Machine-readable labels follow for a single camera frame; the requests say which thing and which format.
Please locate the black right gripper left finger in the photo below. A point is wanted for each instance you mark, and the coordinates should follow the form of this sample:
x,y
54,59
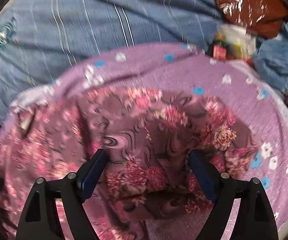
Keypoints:
x,y
40,216

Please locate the maroon pink floral garment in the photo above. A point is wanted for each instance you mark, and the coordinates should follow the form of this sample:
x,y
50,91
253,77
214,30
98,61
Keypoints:
x,y
147,134

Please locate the purple floral bed sheet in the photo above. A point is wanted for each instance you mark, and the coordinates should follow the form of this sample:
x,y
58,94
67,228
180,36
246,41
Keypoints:
x,y
180,68

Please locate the blue denim garment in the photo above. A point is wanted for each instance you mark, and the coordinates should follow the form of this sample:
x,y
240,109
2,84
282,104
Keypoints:
x,y
271,60

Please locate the small dark red-label bottle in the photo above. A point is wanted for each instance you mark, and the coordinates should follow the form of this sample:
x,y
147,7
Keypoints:
x,y
218,48

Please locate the blue plaid quilt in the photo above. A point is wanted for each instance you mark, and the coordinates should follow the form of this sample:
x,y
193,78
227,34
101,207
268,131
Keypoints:
x,y
40,39

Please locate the dark red plastic bag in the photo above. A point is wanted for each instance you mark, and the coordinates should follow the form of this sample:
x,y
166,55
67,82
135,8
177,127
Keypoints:
x,y
261,17

